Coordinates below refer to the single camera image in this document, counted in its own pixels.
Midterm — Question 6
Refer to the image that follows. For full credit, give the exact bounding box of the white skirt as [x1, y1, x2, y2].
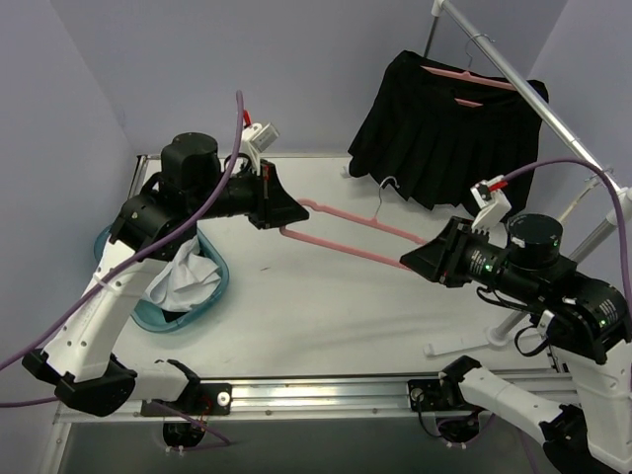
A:
[142, 237, 222, 312]

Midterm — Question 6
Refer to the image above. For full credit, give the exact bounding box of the cream hanger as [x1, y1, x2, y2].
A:
[558, 174, 605, 225]

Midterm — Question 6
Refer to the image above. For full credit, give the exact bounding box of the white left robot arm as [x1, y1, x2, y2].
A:
[22, 124, 309, 417]

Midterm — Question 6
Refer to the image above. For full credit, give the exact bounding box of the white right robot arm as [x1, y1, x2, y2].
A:
[401, 213, 631, 473]

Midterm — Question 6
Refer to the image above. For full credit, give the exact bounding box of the black pleated skirt on rack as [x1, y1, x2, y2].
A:
[348, 50, 542, 215]

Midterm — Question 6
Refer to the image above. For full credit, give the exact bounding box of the pink hanger with black skirt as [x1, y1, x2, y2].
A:
[420, 55, 516, 108]

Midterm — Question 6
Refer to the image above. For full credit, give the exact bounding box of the teal plastic bin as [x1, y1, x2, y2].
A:
[93, 224, 231, 335]

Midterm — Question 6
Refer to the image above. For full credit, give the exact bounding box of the metal clothes rack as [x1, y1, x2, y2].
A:
[424, 1, 631, 357]

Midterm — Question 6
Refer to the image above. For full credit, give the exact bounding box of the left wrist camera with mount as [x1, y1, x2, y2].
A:
[240, 112, 279, 175]

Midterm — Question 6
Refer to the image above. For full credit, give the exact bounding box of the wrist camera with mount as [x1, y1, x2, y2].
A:
[240, 112, 279, 175]
[470, 175, 512, 232]

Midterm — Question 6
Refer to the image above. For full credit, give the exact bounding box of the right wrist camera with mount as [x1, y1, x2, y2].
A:
[470, 175, 512, 232]

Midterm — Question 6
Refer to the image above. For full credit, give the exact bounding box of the aluminium front rail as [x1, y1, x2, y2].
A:
[54, 373, 473, 423]

